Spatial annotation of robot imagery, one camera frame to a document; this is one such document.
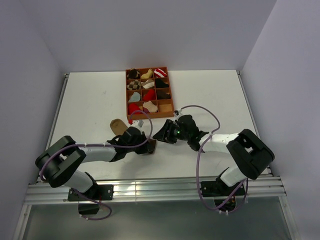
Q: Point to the orange wooden compartment tray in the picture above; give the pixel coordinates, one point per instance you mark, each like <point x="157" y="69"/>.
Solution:
<point x="165" y="106"/>

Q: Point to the beige brown striped rolled sock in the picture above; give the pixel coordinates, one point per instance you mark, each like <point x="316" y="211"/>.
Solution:
<point x="148" y="84"/>

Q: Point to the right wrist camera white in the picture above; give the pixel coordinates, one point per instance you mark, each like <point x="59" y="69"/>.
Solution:
<point x="178" y="113"/>

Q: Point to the red sock with white pattern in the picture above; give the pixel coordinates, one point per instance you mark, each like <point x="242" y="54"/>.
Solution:
<point x="133" y="109"/>

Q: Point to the red white striped rolled sock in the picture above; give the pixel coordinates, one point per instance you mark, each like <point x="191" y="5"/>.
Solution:
<point x="159" y="73"/>

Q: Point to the beige maroon striped sock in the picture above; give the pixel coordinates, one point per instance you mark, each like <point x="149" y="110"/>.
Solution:
<point x="149" y="107"/>

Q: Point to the checkered rolled sock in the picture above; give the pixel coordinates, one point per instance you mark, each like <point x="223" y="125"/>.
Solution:
<point x="134" y="85"/>

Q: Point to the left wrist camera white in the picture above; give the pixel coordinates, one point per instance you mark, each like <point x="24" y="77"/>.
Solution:
<point x="137" y="123"/>

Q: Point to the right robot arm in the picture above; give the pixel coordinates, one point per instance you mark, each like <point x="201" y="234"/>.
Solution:
<point x="250" y="154"/>

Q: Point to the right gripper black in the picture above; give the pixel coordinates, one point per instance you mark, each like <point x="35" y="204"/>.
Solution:
<point x="164" y="134"/>

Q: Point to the black box under rail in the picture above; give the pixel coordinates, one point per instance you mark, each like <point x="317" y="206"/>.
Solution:
<point x="87" y="209"/>

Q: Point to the light blue rolled sock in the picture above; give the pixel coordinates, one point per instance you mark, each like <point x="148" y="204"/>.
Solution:
<point x="135" y="97"/>

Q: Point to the dark brown black rolled sock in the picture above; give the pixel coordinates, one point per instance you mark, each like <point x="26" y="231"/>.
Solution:
<point x="162" y="95"/>

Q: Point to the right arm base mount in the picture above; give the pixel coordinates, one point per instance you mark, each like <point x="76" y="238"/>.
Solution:
<point x="216" y="188"/>

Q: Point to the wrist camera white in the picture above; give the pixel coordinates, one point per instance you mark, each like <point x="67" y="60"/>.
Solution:
<point x="178" y="113"/>
<point x="137" y="123"/>

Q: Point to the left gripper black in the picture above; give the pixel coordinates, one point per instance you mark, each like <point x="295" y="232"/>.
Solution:
<point x="143" y="149"/>

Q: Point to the yellow rolled sock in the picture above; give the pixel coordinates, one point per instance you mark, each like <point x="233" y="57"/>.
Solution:
<point x="148" y="74"/>

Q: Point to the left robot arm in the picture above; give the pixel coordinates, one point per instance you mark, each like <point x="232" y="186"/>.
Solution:
<point x="59" y="164"/>

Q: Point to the aluminium front rail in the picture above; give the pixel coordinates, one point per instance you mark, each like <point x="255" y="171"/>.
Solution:
<point x="150" y="190"/>

